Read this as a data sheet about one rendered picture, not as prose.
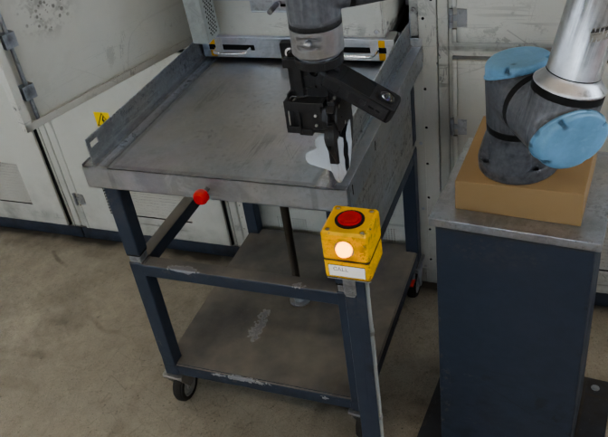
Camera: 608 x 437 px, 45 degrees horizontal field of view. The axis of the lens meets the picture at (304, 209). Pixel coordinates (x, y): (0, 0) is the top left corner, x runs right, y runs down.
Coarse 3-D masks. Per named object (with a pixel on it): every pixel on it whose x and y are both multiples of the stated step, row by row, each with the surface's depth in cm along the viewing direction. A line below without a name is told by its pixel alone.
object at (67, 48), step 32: (0, 0) 164; (32, 0) 170; (64, 0) 176; (96, 0) 184; (128, 0) 191; (160, 0) 200; (0, 32) 166; (32, 32) 172; (64, 32) 179; (96, 32) 186; (128, 32) 194; (160, 32) 203; (0, 64) 165; (32, 64) 174; (64, 64) 181; (96, 64) 189; (128, 64) 197; (32, 96) 174; (64, 96) 184; (32, 128) 176
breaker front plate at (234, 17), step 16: (224, 16) 193; (240, 16) 191; (256, 16) 189; (272, 16) 188; (352, 16) 180; (368, 16) 179; (224, 32) 196; (240, 32) 194; (256, 32) 192; (272, 32) 191; (288, 32) 189; (352, 32) 183; (368, 32) 182
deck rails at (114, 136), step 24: (408, 24) 188; (192, 48) 196; (408, 48) 191; (168, 72) 186; (192, 72) 196; (384, 72) 170; (144, 96) 176; (168, 96) 185; (120, 120) 168; (144, 120) 176; (360, 120) 156; (96, 144) 161; (120, 144) 167
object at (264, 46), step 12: (216, 36) 196; (228, 36) 195; (240, 36) 194; (252, 36) 193; (264, 36) 192; (276, 36) 191; (288, 36) 190; (396, 36) 182; (204, 48) 200; (228, 48) 197; (240, 48) 196; (252, 48) 195; (264, 48) 193; (276, 48) 192; (348, 48) 185; (360, 48) 184; (384, 48) 182; (348, 60) 187; (360, 60) 186
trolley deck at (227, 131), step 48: (192, 96) 184; (240, 96) 181; (144, 144) 167; (192, 144) 164; (240, 144) 161; (288, 144) 158; (384, 144) 164; (144, 192) 160; (192, 192) 155; (240, 192) 151; (288, 192) 146; (336, 192) 142
